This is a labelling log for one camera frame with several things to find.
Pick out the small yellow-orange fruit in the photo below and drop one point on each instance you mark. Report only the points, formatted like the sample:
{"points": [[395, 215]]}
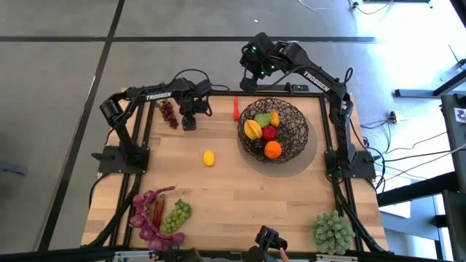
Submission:
{"points": [[275, 118]]}

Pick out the black desk leg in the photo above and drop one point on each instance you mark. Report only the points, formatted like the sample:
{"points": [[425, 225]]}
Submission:
{"points": [[422, 91]]}

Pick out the long red chili pepper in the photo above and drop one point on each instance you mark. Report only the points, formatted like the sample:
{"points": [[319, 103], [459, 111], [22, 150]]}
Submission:
{"points": [[158, 211]]}

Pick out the red apple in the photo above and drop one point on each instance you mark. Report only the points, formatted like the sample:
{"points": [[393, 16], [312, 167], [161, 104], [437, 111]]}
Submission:
{"points": [[269, 132]]}

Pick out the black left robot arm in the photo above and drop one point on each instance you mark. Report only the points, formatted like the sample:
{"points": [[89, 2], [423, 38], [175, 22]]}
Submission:
{"points": [[160, 95]]}

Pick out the small orange-red pepper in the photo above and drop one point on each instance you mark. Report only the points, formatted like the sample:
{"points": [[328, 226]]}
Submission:
{"points": [[236, 109]]}

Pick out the grey flat floor object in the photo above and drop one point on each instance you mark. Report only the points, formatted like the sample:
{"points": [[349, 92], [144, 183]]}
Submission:
{"points": [[12, 168]]}

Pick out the purple grape bunch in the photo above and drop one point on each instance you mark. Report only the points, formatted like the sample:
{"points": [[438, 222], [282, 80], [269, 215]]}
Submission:
{"points": [[145, 218]]}

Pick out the black table frame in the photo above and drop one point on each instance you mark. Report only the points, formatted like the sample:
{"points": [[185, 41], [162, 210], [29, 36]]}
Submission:
{"points": [[218, 93]]}

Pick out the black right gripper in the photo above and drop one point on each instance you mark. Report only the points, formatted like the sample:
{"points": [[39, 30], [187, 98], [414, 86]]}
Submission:
{"points": [[271, 56]]}

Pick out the dark red grape bunch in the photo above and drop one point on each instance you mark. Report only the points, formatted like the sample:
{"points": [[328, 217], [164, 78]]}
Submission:
{"points": [[169, 113]]}

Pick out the yellow lemon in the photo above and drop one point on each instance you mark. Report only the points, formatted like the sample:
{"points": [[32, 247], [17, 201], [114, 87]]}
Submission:
{"points": [[209, 158]]}

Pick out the dark cabinet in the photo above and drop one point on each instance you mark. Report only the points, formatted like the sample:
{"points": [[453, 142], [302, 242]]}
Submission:
{"points": [[455, 163]]}

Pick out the yellow starfruit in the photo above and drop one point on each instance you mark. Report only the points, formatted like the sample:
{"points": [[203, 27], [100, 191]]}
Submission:
{"points": [[252, 129]]}

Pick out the green grape bunch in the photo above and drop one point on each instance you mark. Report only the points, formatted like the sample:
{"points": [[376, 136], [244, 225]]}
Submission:
{"points": [[176, 216]]}

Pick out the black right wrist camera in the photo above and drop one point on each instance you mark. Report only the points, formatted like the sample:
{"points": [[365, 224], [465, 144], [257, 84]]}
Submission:
{"points": [[249, 84]]}

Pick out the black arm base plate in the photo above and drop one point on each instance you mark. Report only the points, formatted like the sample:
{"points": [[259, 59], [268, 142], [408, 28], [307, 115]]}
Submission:
{"points": [[360, 165], [120, 160]]}

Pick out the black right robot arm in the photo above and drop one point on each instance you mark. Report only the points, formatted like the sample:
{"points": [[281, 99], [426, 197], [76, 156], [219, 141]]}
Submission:
{"points": [[320, 82]]}

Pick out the green pear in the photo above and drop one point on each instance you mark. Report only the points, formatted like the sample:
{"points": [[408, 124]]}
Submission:
{"points": [[263, 119]]}

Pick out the floor power strip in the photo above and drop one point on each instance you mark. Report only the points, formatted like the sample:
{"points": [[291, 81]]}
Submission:
{"points": [[392, 117]]}

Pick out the orange fruit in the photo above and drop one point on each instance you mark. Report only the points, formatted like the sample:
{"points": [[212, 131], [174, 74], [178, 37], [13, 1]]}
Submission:
{"points": [[273, 149]]}

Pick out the person's hand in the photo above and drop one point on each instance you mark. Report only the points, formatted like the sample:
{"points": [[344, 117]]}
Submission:
{"points": [[283, 255]]}

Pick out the pale green bushy plant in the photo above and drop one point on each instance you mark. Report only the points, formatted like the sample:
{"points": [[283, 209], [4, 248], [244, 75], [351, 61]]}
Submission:
{"points": [[332, 233]]}

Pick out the black bracket bar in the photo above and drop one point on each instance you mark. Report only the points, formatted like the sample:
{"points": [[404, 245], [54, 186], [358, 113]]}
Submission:
{"points": [[291, 87]]}

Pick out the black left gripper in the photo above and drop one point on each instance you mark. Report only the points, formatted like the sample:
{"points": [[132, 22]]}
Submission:
{"points": [[187, 94]]}

